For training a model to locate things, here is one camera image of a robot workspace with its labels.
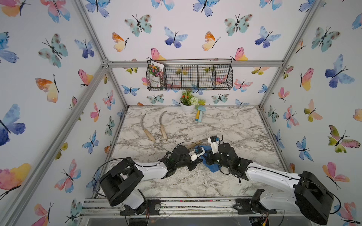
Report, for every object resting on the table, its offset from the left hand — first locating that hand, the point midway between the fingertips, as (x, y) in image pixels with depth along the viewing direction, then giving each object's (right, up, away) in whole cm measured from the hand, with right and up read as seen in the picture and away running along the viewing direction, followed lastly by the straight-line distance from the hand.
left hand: (203, 157), depth 82 cm
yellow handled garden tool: (-1, +25, +31) cm, 40 cm away
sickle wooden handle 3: (-6, +5, +14) cm, 16 cm away
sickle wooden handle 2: (-28, +16, +25) cm, 40 cm away
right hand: (0, +4, -2) cm, 4 cm away
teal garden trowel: (+2, +31, +35) cm, 47 cm away
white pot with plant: (-8, +35, +27) cm, 45 cm away
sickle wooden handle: (-39, +13, +22) cm, 47 cm away
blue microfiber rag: (+5, -5, -5) cm, 8 cm away
